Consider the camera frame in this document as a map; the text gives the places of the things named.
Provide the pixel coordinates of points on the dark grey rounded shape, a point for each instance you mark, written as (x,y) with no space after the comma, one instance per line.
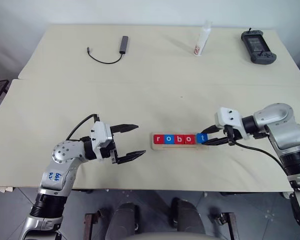
(125,217)
(187,216)

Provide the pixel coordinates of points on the blue letter t tile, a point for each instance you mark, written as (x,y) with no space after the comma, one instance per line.
(202,138)

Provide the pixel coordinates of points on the light wooden letter tray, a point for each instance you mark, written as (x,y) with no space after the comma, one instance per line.
(177,147)

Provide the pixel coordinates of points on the red letter o tile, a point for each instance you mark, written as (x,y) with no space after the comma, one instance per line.
(190,139)

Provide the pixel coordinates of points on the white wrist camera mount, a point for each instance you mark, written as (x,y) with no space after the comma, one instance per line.
(101,132)
(228,118)

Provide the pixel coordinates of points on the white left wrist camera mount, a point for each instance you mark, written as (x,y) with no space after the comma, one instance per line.
(101,132)

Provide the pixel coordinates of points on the brown metal frame bar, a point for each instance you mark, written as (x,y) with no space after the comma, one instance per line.
(231,225)
(90,225)

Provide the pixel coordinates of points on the blue letter o tile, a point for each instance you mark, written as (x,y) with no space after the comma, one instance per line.
(169,139)

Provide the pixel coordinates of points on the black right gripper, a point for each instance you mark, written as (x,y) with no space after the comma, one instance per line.
(233,136)

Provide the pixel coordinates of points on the black handheld controller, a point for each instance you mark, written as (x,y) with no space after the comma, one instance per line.
(258,46)

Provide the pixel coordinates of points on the white plastic bottle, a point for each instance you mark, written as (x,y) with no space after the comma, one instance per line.
(201,40)

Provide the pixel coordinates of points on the cream table cloth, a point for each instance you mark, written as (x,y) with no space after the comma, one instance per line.
(160,55)
(140,105)

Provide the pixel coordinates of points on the red letter r tile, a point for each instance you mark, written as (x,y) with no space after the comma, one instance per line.
(159,139)

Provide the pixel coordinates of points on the red letter b tile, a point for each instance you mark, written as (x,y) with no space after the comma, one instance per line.
(179,139)

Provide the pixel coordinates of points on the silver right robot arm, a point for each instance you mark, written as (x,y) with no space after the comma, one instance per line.
(287,132)

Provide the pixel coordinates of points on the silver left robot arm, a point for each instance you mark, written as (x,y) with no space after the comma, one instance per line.
(62,153)

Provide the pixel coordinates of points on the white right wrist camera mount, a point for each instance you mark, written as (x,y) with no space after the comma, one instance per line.
(228,118)

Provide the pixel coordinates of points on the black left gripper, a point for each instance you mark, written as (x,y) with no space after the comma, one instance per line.
(110,153)

